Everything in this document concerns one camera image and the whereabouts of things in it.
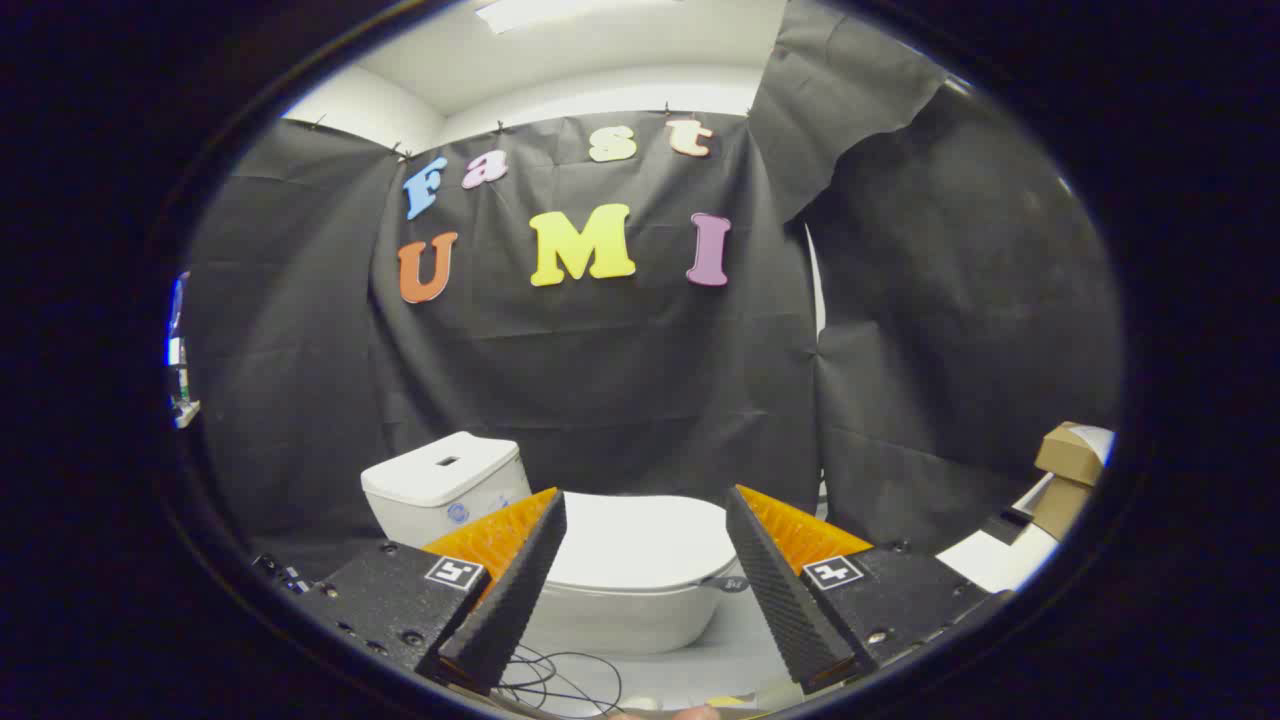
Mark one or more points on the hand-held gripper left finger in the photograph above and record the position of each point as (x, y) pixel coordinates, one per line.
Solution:
(510, 600)

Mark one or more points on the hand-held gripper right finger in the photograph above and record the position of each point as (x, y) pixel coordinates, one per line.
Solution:
(785, 600)

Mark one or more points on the white flat board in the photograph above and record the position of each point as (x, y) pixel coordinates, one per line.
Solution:
(1000, 565)

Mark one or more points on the black backdrop cloth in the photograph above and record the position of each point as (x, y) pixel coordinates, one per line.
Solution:
(600, 380)

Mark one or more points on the brown cardboard box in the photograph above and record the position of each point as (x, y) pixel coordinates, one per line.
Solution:
(1060, 505)
(1070, 455)

